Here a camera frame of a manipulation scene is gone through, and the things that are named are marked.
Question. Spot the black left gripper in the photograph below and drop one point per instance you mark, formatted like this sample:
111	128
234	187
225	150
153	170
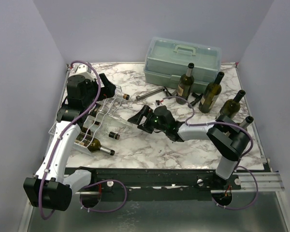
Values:
108	90

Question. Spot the grey metal rod tool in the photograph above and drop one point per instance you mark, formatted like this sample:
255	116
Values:
154	92

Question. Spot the green plastic toolbox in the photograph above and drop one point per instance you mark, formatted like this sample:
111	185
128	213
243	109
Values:
167	60

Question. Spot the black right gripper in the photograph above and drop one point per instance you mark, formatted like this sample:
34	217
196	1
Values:
147	119

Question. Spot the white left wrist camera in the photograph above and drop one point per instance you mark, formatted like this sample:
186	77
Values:
82	69

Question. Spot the dark green white-label bottle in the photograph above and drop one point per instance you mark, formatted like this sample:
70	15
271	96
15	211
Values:
232	106

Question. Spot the clear acrylic wine rack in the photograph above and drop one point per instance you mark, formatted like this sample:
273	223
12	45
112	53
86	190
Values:
83	150

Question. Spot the green bottle silver neck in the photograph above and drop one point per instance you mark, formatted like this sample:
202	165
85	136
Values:
246	122

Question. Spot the clear glass wine bottle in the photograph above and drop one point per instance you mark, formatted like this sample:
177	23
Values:
108	117

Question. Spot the clear bottle with cork stopper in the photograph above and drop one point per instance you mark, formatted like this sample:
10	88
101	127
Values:
120	95

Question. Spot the olive green wine bottle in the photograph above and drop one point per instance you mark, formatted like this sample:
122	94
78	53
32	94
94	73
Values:
211	94

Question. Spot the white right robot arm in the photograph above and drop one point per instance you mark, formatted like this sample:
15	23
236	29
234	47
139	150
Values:
229	138

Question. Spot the black metal base rail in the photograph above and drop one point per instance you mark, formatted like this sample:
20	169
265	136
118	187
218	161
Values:
161	184

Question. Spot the black corkscrew tool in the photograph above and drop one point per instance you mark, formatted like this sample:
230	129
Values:
197	98

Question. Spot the green bottle in rack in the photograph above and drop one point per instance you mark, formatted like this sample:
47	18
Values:
92	144

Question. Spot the dark green labelled wine bottle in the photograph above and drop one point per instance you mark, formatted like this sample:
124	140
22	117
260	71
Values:
185	84

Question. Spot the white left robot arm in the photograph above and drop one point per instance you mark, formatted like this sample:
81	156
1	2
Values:
49	188

